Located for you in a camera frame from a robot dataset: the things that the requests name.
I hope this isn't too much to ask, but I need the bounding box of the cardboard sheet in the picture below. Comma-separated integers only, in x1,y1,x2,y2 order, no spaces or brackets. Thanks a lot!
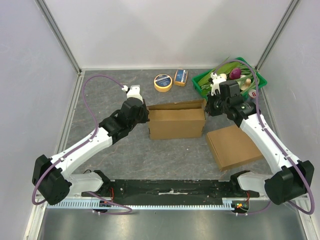
147,99,207,140

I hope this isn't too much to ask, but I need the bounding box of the brown cardboard box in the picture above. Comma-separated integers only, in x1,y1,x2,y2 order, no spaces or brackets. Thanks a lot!
205,125,263,172

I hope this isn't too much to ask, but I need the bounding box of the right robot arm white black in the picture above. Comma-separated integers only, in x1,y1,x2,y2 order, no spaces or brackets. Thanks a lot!
205,77,315,205

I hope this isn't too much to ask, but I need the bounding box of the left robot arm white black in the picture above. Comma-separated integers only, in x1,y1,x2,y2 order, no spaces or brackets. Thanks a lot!
32,97,149,205

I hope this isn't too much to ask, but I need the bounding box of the green leafy vegetable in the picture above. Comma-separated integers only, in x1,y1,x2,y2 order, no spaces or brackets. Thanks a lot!
198,61,241,87

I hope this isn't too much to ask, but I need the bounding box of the purple onion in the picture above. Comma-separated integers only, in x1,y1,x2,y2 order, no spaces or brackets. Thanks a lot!
229,67,242,80

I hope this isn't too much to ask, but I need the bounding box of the yellow tape roll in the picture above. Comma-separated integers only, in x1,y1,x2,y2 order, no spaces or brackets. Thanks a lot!
153,74,173,93

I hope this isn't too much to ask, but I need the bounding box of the brown mushroom toy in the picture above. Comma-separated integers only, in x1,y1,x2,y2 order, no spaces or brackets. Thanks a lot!
240,78,252,91

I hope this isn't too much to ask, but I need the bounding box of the green plastic tray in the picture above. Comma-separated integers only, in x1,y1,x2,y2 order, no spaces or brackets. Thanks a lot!
192,57,267,99

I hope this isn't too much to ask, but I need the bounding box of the green long beans bundle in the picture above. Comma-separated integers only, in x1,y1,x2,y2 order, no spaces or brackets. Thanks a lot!
201,65,260,91

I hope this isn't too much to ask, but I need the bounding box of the yellow sponge block blue label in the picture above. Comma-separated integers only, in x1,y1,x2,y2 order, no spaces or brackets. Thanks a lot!
173,69,188,87

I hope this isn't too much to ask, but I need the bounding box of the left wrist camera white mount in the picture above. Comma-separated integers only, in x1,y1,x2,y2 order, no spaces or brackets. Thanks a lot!
121,85,144,103

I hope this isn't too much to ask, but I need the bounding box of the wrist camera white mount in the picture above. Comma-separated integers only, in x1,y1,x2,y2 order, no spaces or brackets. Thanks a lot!
121,85,144,103
209,72,226,96

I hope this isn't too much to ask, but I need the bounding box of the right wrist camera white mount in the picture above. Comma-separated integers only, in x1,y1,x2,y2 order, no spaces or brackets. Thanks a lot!
209,72,226,96

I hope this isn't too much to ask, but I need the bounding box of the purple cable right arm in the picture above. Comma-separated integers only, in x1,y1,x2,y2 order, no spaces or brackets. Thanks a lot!
214,59,315,216

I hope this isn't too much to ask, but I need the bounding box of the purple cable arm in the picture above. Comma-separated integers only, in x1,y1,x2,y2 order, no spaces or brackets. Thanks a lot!
214,59,315,216
31,75,133,216

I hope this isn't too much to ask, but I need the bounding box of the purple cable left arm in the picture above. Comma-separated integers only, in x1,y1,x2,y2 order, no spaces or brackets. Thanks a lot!
31,75,133,216

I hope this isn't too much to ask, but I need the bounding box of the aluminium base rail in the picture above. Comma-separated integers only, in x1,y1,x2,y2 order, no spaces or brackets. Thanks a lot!
34,178,308,201

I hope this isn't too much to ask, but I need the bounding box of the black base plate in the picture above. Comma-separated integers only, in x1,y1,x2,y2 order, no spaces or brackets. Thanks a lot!
95,179,260,206

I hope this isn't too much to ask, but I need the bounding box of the grey slotted cable duct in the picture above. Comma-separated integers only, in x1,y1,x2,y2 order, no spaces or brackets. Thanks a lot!
46,198,240,211

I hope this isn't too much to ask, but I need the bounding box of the aluminium frame post left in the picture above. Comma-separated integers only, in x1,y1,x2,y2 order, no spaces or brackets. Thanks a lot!
35,0,82,75

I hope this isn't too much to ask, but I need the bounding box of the aluminium frame post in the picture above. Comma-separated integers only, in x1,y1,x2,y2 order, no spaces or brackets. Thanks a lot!
255,0,301,71
35,0,82,75

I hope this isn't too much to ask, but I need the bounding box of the aluminium frame post right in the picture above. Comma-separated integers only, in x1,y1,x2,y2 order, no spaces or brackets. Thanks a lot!
255,0,301,71

